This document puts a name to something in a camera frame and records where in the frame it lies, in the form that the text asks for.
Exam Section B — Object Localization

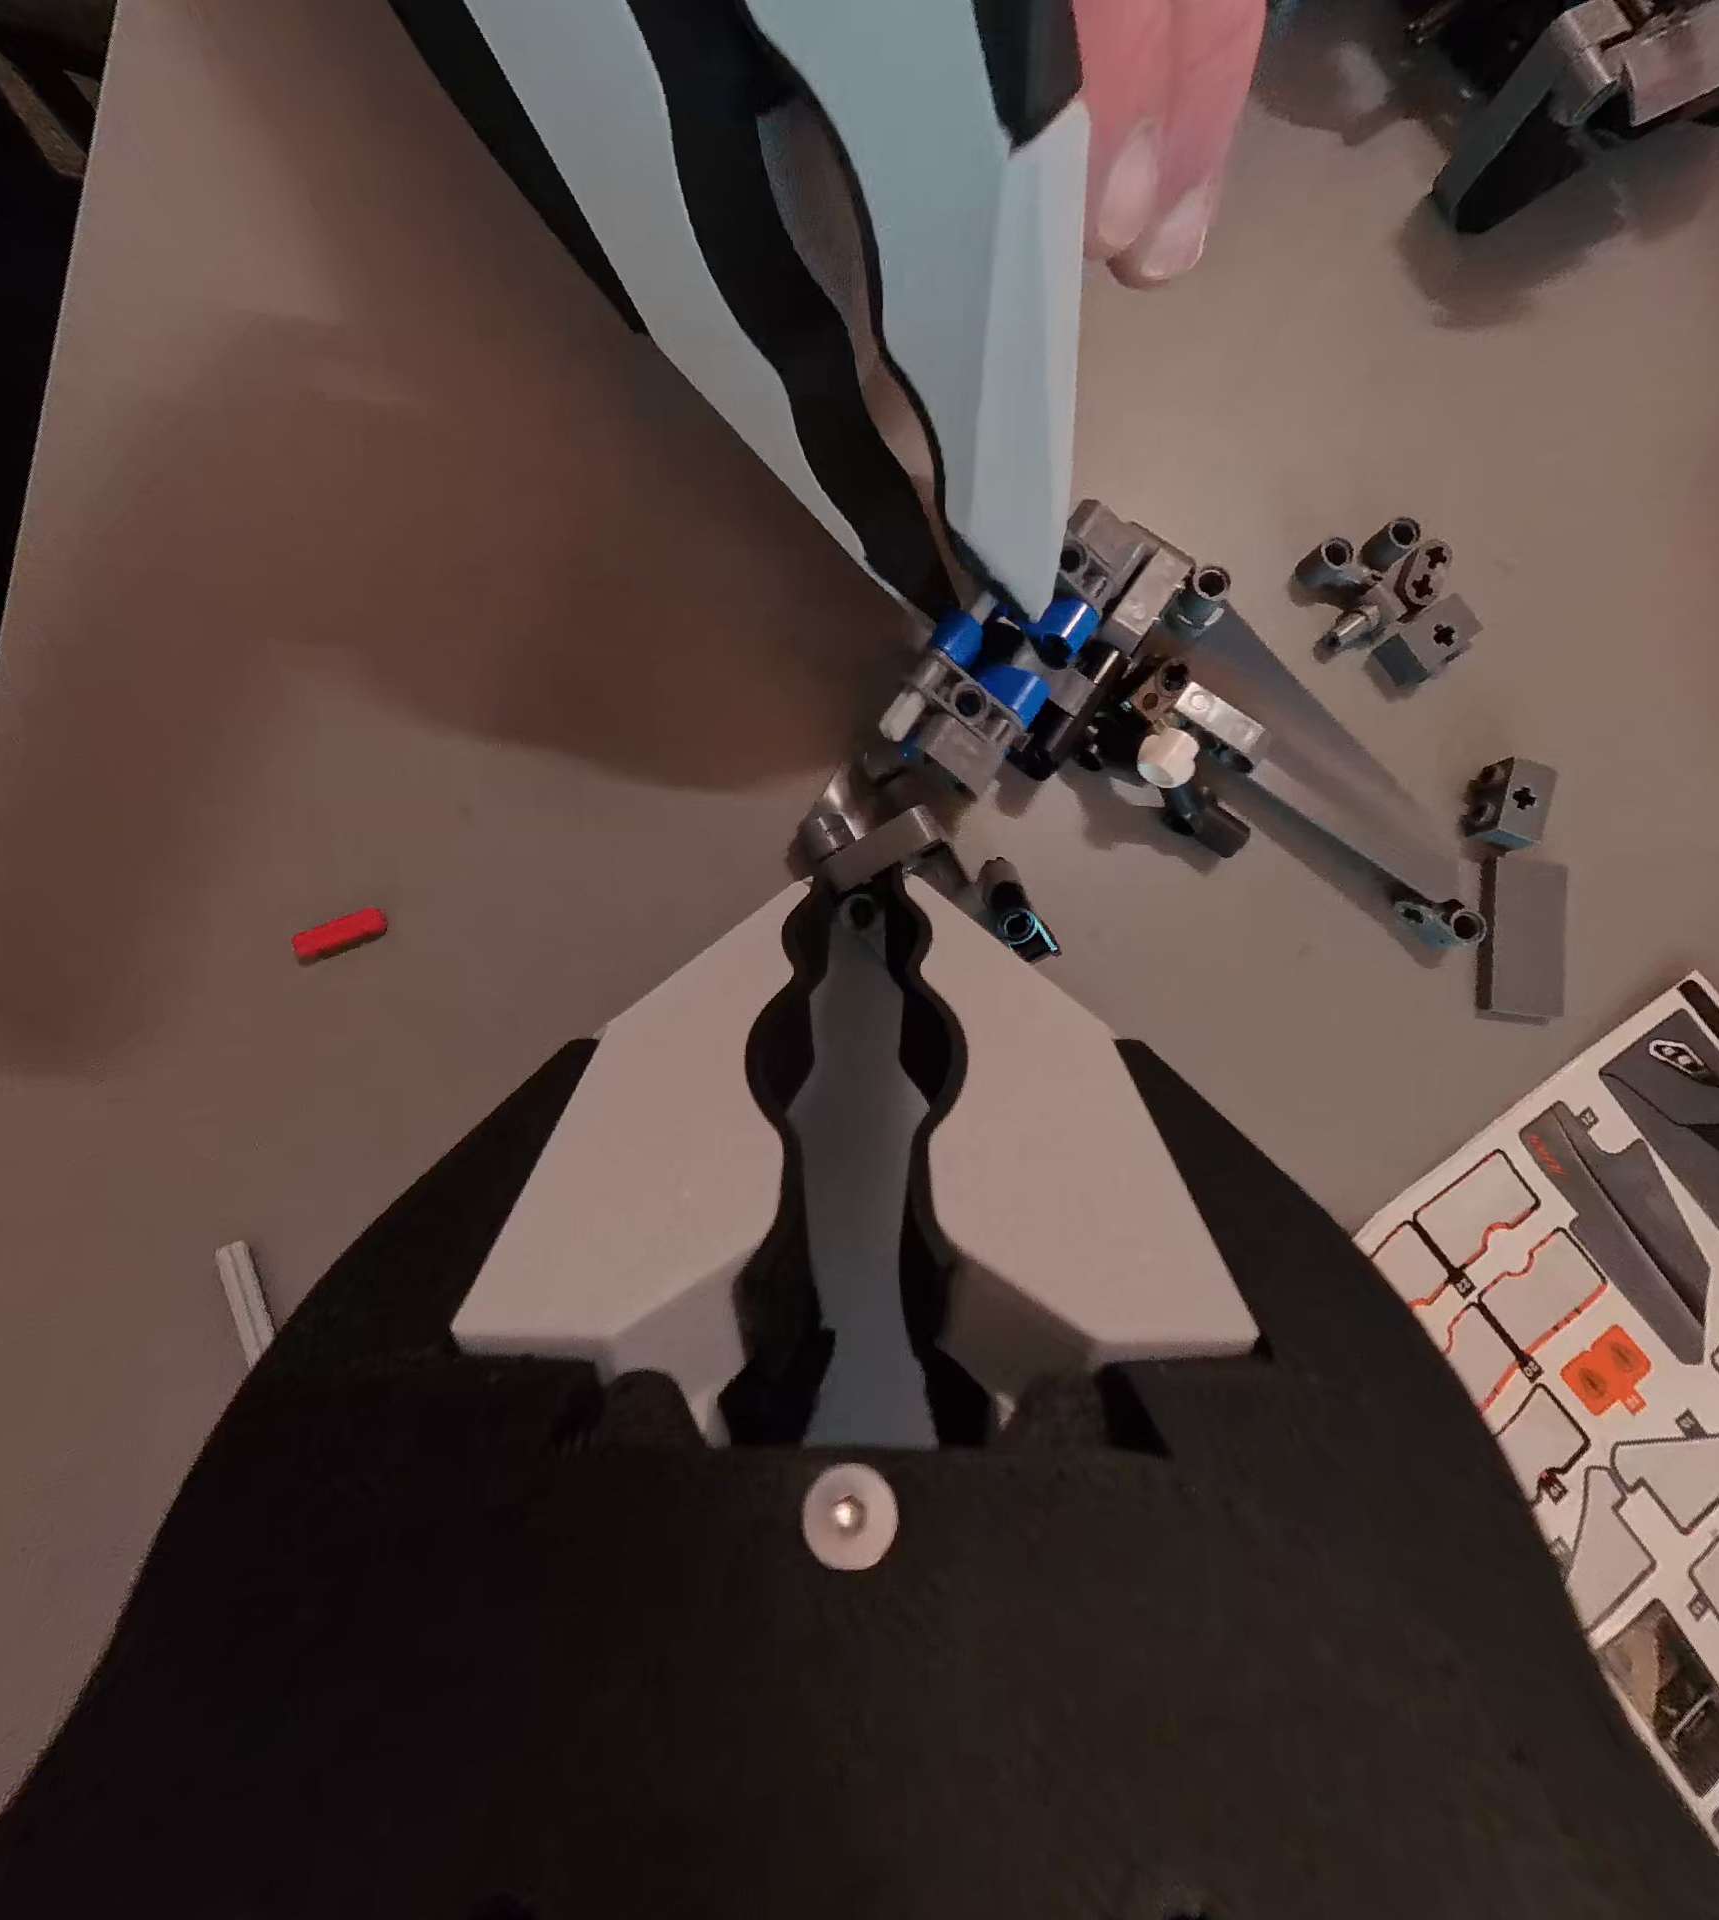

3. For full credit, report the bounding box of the grey double cross lego connector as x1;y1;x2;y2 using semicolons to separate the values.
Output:
1362;516;1461;615

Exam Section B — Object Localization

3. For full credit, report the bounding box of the grey lego blade assembly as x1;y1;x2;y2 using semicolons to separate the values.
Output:
795;762;1061;1447

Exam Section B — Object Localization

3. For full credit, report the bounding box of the white lego axle red bush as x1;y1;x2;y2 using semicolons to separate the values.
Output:
217;1241;271;1366

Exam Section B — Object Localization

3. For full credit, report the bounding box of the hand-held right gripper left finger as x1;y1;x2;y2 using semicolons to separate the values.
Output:
451;884;843;1447

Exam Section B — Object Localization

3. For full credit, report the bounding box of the lego car chassis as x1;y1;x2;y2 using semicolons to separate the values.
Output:
1408;0;1719;237

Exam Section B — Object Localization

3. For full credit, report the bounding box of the grey lego flat tile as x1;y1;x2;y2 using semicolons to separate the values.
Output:
1475;861;1575;1023

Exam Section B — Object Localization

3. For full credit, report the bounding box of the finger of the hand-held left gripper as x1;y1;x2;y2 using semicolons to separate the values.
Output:
763;0;1091;606
457;0;986;612

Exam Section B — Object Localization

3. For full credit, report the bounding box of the blue grey lego assembly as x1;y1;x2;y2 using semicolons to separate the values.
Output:
877;494;1450;943

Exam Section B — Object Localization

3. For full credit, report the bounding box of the lego sticker sheet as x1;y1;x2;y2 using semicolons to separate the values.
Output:
1359;974;1719;1897

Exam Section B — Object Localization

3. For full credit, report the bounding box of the grey lego cross-hole brick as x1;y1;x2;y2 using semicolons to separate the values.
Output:
1368;595;1481;696
1467;759;1557;855

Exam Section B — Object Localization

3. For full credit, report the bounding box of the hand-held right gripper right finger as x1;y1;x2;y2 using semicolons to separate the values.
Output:
877;879;1270;1447

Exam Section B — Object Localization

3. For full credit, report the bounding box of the person's left hand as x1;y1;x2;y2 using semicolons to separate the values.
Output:
1080;0;1270;290

